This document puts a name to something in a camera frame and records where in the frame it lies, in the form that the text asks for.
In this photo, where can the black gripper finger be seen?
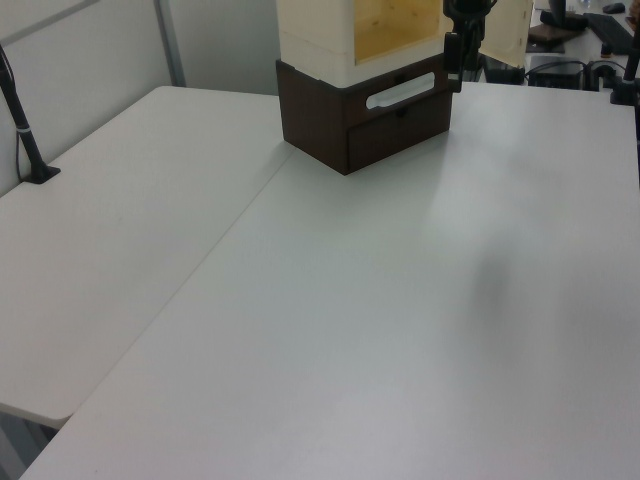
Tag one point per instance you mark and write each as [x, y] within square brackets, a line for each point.
[475, 50]
[452, 50]

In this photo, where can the black camera stand pole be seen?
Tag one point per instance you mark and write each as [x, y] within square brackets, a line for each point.
[22, 130]

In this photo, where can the grey metal partition post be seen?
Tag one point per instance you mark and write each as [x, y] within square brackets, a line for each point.
[170, 42]

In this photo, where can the black monitor base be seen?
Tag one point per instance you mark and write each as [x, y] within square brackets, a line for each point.
[562, 20]

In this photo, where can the brown wooden board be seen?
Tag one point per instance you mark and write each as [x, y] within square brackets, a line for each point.
[547, 36]

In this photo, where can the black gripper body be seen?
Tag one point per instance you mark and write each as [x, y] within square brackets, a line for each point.
[470, 9]

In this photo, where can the dark brown drawer box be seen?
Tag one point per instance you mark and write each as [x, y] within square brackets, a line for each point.
[310, 115]

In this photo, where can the black keyboard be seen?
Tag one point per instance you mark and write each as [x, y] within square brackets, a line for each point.
[610, 32]

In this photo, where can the dark brown plain drawer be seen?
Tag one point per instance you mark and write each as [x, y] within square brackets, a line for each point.
[400, 142]

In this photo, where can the black computer mouse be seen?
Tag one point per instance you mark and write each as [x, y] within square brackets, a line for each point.
[612, 7]

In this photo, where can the black clamp stand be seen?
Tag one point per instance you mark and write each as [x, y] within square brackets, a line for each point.
[627, 80]

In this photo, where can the black computer box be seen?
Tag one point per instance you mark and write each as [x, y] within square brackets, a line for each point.
[555, 72]

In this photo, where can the cream plastic cabinet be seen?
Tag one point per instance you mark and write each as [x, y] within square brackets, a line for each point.
[315, 40]

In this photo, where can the cream cabinet door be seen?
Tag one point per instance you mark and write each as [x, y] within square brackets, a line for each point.
[505, 30]

